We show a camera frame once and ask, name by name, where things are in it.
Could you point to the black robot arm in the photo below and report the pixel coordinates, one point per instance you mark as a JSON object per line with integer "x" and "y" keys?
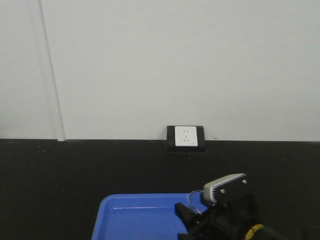
{"x": 263, "y": 232}

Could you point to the black socket mounting box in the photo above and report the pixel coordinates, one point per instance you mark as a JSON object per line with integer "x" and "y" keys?
{"x": 170, "y": 141}

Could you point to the white wall power socket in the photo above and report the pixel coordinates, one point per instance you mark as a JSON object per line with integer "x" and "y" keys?
{"x": 185, "y": 136}

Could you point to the blue plastic tray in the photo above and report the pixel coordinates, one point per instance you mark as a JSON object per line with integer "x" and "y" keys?
{"x": 145, "y": 216}

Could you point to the clear glass beaker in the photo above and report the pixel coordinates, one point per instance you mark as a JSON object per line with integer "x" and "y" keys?
{"x": 195, "y": 201}

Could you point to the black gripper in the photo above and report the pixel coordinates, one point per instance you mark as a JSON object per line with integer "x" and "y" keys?
{"x": 221, "y": 221}

